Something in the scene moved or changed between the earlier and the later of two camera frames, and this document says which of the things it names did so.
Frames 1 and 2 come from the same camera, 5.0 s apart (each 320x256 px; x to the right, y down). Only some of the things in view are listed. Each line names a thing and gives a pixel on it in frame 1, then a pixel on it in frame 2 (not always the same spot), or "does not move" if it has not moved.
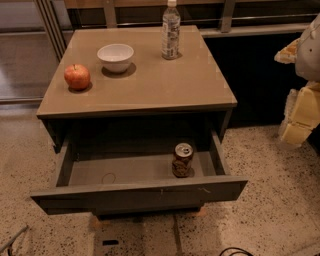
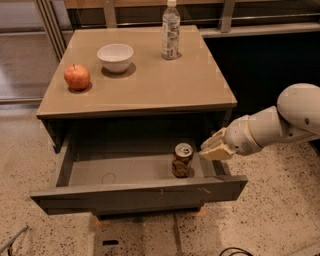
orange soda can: (182, 162) does not move
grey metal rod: (13, 238) does not move
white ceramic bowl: (115, 58) does not move
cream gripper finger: (301, 113) to (218, 152)
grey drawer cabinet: (145, 134) does not move
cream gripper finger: (288, 55) to (216, 139)
